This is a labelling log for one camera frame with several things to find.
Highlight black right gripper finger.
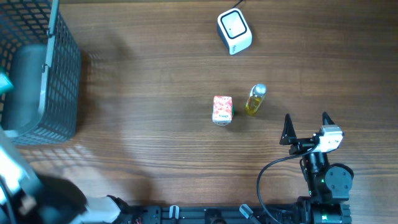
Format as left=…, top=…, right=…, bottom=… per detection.
left=322, top=111, right=335, bottom=126
left=279, top=113, right=297, bottom=145

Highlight yellow oil bottle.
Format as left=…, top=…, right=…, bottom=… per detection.
left=245, top=83, right=267, bottom=116

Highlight red tissue pack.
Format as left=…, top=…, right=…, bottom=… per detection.
left=212, top=96, right=233, bottom=126

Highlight grey plastic mesh basket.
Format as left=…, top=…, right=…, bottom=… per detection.
left=1, top=0, right=81, bottom=145

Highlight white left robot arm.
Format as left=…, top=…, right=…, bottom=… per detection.
left=1, top=131, right=133, bottom=223

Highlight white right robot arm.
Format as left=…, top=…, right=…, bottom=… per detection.
left=280, top=112, right=354, bottom=224

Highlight white barcode scanner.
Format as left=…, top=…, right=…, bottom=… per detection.
left=217, top=7, right=252, bottom=55

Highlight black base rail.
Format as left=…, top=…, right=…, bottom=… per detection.
left=120, top=203, right=353, bottom=224

